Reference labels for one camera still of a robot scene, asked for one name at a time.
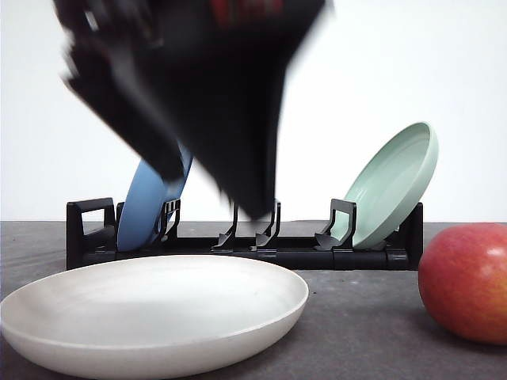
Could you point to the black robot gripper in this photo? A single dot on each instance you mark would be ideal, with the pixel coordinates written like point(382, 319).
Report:
point(197, 81)

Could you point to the white plate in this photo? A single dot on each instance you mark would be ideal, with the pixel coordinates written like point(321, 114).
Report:
point(149, 312)

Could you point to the red pomegranate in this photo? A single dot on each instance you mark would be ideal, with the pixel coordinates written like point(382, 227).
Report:
point(463, 280)

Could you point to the blue plate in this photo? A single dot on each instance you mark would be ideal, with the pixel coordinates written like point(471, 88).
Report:
point(147, 205)

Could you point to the green plate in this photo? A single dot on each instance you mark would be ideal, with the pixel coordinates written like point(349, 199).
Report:
point(392, 188)

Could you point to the black plastic dish rack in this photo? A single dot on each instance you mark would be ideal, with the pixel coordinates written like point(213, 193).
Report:
point(93, 242)

